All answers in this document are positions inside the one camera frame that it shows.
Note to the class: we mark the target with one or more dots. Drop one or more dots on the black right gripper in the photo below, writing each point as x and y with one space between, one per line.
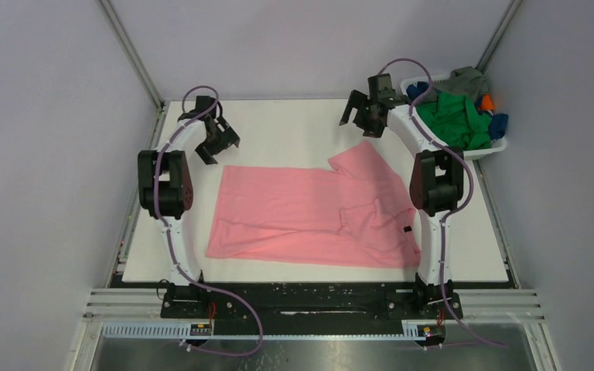
360 100

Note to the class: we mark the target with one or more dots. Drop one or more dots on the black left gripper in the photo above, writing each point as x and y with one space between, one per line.
227 137

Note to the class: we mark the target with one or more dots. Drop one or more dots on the pink t-shirt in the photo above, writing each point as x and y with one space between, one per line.
356 213

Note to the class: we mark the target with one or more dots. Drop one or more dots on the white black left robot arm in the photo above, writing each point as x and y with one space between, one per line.
165 190

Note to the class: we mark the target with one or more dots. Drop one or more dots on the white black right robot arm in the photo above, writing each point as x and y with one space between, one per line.
436 188

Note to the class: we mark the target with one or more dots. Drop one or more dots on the green t-shirt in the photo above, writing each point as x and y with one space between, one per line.
455 120

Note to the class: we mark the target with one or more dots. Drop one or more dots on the grey t-shirt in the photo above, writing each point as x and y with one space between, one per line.
466 81

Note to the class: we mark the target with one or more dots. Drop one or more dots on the orange garment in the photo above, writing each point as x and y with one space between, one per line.
485 103

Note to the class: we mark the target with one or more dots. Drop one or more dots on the blue garment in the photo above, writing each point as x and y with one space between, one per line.
498 126

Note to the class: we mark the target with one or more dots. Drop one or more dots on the white laundry basket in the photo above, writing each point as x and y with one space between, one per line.
496 146

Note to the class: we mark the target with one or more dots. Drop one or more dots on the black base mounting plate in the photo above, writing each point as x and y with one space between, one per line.
348 308

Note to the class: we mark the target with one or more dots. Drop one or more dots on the aluminium frame rails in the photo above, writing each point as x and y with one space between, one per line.
113 300

